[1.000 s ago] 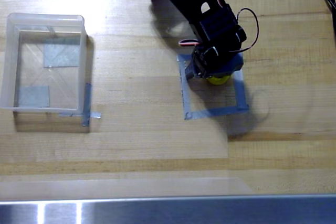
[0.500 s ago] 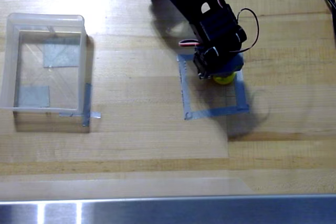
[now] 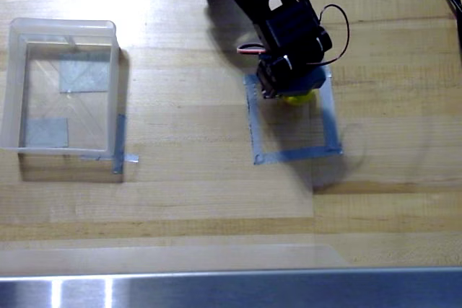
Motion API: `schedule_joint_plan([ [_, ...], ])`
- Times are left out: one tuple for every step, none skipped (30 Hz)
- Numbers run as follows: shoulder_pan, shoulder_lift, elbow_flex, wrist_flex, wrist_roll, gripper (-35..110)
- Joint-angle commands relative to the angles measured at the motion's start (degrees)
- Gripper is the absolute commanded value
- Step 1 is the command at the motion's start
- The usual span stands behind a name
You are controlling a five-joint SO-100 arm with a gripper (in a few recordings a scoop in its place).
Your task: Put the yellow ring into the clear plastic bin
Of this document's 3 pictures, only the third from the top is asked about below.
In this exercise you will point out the small grey tape patch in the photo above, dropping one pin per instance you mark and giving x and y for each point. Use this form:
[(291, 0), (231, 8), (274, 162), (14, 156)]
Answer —
[(47, 133)]

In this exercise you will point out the shiny metal rail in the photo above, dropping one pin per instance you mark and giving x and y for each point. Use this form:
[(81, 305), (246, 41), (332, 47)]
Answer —
[(252, 290)]

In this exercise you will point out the clear plastic box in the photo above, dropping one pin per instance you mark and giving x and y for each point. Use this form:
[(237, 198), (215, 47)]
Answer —
[(14, 88)]

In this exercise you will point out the grey duct tape strip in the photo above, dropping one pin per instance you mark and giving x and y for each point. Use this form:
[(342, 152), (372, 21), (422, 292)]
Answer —
[(131, 158), (255, 120), (296, 154), (251, 80), (331, 117), (120, 142)]

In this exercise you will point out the large grey tape patch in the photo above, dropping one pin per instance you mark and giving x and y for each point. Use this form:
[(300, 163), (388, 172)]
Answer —
[(84, 73)]

